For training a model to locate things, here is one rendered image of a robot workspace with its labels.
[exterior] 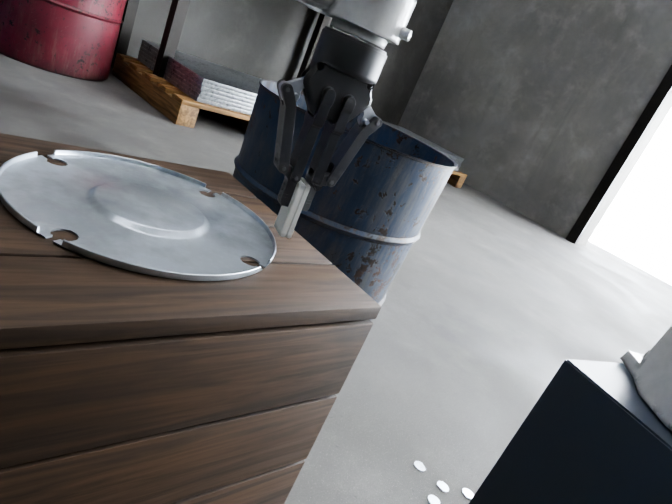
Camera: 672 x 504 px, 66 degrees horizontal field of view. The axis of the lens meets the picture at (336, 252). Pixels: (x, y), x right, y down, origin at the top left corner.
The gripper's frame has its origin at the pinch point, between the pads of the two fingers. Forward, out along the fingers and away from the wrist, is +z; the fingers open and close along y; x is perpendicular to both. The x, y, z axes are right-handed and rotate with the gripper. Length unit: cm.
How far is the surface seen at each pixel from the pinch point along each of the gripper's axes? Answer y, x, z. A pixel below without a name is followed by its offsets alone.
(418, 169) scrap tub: 27.3, 18.8, -5.9
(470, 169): 286, 321, 30
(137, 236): -16.8, -6.7, 4.6
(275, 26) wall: 81, 342, -16
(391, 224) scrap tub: 27.3, 19.2, 5.0
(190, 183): -9.5, 13.1, 4.7
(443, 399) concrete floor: 58, 16, 41
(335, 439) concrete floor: 24.6, 2.9, 40.2
